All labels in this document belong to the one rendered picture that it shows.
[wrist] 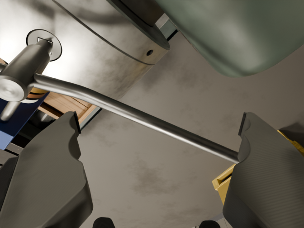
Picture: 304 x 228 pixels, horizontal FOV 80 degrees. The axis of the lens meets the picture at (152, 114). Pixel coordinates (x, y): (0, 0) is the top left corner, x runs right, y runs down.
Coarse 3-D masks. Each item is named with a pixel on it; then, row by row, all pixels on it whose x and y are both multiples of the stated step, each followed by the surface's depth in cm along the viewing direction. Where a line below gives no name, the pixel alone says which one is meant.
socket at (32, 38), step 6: (36, 30) 18; (42, 30) 18; (30, 36) 18; (36, 36) 19; (42, 36) 19; (48, 36) 19; (54, 36) 19; (30, 42) 19; (36, 42) 19; (54, 42) 19; (54, 48) 20; (60, 48) 20; (54, 54) 20; (60, 54) 20
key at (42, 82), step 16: (0, 64) 14; (48, 80) 15; (80, 96) 16; (96, 96) 16; (112, 112) 16; (128, 112) 16; (144, 112) 17; (160, 128) 17; (176, 128) 17; (192, 144) 17; (208, 144) 18
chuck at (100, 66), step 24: (0, 0) 17; (24, 0) 17; (48, 0) 17; (0, 24) 18; (24, 24) 18; (48, 24) 18; (72, 24) 18; (0, 48) 19; (72, 48) 20; (96, 48) 21; (48, 72) 21; (72, 72) 22; (96, 72) 23; (120, 72) 25; (144, 72) 30; (120, 96) 32
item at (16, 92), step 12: (24, 48) 16; (36, 48) 16; (48, 48) 18; (12, 60) 14; (24, 60) 14; (36, 60) 15; (48, 60) 17; (0, 72) 13; (12, 72) 13; (24, 72) 13; (36, 72) 15; (0, 84) 12; (12, 84) 12; (24, 84) 13; (0, 96) 13; (12, 96) 13; (24, 96) 13
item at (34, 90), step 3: (33, 87) 34; (33, 90) 35; (36, 90) 35; (39, 90) 36; (42, 90) 36; (45, 90) 37; (30, 93) 36; (33, 93) 36; (36, 93) 37; (39, 93) 37; (42, 93) 38; (45, 93) 39; (27, 96) 36; (30, 96) 36; (33, 96) 37; (36, 96) 37; (39, 96) 38; (42, 96) 39; (27, 99) 36; (30, 99) 37; (33, 99) 37; (36, 99) 38
